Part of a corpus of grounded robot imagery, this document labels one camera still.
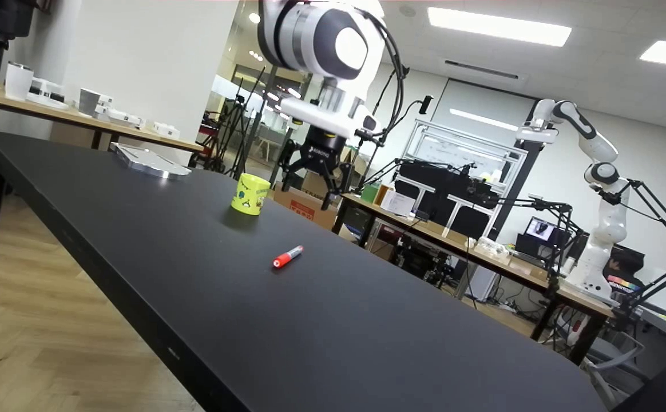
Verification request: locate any red marker pen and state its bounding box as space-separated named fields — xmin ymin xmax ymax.
xmin=269 ymin=242 xmax=307 ymax=272

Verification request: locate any white metal frame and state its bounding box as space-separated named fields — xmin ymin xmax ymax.
xmin=403 ymin=117 xmax=533 ymax=187

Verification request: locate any long ceiling light panel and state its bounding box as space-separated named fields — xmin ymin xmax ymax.
xmin=426 ymin=5 xmax=573 ymax=49

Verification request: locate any small monitor blue screen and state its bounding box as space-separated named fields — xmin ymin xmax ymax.
xmin=524 ymin=214 xmax=557 ymax=242

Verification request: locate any wide black monitor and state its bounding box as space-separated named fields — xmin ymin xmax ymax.
xmin=393 ymin=157 xmax=500 ymax=209

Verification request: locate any light wooden side desk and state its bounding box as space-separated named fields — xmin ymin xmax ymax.
xmin=0 ymin=81 xmax=205 ymax=155

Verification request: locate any yellow-green printed mug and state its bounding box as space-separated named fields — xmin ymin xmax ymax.
xmin=228 ymin=172 xmax=272 ymax=219

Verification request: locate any long wooden desk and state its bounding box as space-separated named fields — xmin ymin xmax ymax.
xmin=330 ymin=191 xmax=615 ymax=366

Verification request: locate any cardboard box with red label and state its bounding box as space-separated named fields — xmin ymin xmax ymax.
xmin=267 ymin=184 xmax=341 ymax=231

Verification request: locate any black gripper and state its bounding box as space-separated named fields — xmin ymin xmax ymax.
xmin=279 ymin=124 xmax=356 ymax=209

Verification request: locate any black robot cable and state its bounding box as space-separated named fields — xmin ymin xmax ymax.
xmin=356 ymin=7 xmax=411 ymax=149

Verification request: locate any white cup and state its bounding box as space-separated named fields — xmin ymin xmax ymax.
xmin=1 ymin=62 xmax=34 ymax=102

